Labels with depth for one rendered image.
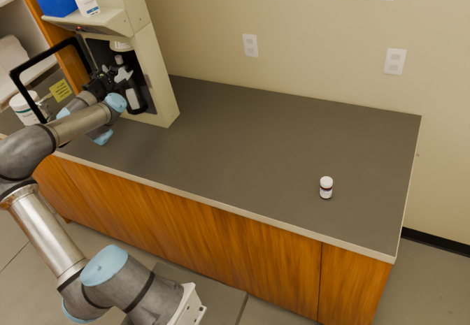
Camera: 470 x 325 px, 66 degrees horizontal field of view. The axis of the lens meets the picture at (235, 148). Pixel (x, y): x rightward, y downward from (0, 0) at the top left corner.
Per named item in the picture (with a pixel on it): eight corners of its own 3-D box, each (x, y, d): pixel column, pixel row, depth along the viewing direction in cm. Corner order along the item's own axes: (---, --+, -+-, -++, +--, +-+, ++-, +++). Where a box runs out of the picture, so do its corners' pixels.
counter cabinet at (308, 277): (124, 159, 296) (75, 63, 234) (387, 236, 215) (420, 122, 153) (66, 223, 256) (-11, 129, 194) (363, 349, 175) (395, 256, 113)
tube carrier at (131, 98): (135, 98, 171) (119, 57, 157) (153, 101, 167) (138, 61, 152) (120, 111, 165) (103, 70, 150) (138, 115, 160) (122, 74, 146)
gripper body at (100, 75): (110, 69, 142) (91, 88, 135) (119, 87, 148) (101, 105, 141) (96, 67, 145) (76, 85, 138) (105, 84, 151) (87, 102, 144)
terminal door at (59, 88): (111, 110, 175) (75, 34, 147) (59, 149, 159) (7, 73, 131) (110, 110, 175) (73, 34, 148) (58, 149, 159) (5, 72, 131)
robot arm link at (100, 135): (112, 133, 131) (87, 113, 129) (98, 150, 137) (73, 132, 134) (121, 123, 138) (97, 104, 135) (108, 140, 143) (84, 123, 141)
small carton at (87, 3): (93, 9, 131) (86, -7, 127) (101, 12, 129) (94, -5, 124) (81, 15, 129) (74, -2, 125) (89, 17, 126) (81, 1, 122)
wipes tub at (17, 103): (39, 111, 192) (24, 88, 182) (56, 115, 187) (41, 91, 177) (19, 126, 185) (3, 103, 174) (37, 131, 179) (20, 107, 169)
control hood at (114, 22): (73, 27, 147) (61, 3, 140) (135, 34, 135) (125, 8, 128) (52, 41, 140) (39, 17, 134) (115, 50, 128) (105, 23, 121)
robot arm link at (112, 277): (137, 300, 85) (91, 266, 83) (110, 319, 92) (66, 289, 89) (157, 262, 95) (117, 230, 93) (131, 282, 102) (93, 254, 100)
